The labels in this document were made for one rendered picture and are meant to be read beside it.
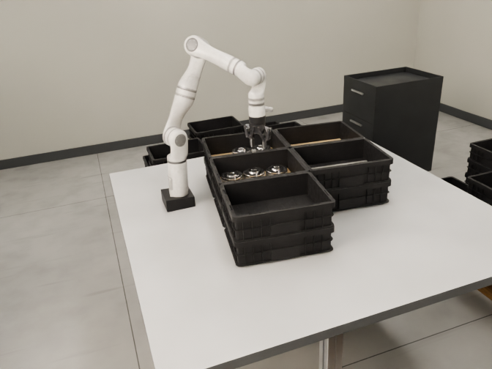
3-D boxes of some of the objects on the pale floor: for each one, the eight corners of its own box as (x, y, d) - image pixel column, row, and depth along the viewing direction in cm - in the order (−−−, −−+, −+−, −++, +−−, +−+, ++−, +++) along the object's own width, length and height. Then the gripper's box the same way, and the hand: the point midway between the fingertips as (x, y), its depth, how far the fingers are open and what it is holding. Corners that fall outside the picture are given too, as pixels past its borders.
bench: (186, 526, 160) (158, 383, 129) (129, 272, 296) (108, 173, 266) (534, 381, 206) (574, 250, 175) (345, 219, 342) (349, 129, 312)
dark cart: (367, 197, 371) (374, 87, 332) (337, 176, 410) (341, 75, 371) (430, 182, 389) (444, 76, 350) (396, 164, 427) (405, 66, 389)
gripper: (238, 113, 205) (240, 148, 212) (267, 118, 198) (268, 153, 205) (247, 109, 211) (249, 142, 218) (275, 113, 203) (277, 147, 210)
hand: (258, 144), depth 211 cm, fingers open, 5 cm apart
